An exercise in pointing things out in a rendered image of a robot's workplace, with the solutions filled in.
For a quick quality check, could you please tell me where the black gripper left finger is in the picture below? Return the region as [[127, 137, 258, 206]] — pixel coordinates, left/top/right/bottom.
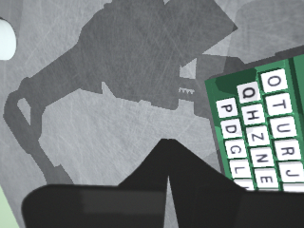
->
[[21, 139, 170, 228]]

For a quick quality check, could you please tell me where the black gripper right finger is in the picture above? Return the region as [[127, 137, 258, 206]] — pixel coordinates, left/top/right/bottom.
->
[[168, 139, 304, 228]]

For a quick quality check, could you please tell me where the green keyboard case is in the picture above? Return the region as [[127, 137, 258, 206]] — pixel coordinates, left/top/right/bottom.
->
[[204, 54, 304, 191]]

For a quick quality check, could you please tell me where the white plastic bottle with blue cap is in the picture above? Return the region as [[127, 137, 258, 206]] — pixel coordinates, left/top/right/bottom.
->
[[0, 19, 17, 60]]

